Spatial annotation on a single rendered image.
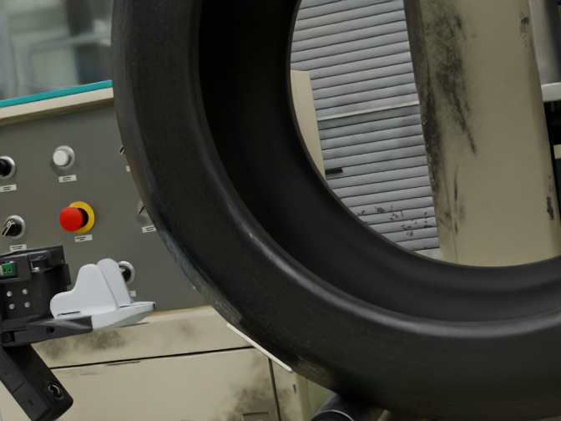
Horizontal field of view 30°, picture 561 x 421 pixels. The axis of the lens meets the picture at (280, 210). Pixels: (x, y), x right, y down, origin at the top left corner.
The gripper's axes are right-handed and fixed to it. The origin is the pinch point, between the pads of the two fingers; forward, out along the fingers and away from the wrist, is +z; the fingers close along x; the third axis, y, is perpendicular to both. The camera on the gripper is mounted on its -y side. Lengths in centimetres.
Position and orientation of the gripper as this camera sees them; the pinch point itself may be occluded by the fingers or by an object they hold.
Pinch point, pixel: (142, 316)
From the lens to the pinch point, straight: 96.3
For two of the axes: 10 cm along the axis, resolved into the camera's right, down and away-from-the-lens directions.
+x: 2.6, -1.0, 9.6
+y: -1.5, -9.9, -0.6
